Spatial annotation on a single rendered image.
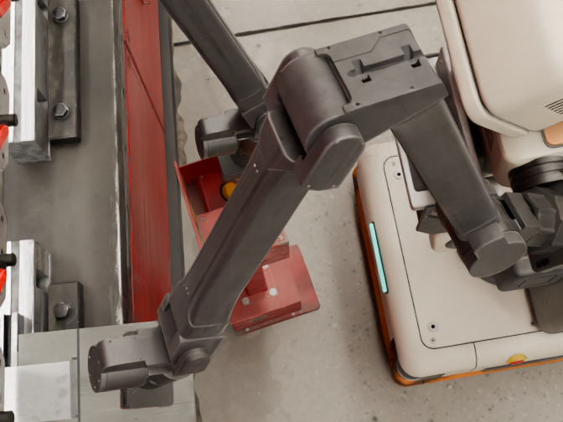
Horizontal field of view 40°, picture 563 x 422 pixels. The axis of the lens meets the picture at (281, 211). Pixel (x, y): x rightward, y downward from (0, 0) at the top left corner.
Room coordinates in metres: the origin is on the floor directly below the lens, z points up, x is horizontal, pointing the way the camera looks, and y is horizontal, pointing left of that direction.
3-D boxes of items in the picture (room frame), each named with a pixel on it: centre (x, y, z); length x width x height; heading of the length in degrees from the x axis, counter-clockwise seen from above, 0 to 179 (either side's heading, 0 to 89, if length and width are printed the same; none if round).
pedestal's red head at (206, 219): (0.48, 0.09, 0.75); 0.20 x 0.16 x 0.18; 13
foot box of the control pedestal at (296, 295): (0.48, 0.06, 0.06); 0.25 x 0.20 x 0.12; 103
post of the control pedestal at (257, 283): (0.48, 0.09, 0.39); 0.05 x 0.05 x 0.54; 13
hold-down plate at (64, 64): (0.75, 0.38, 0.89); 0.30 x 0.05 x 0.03; 0
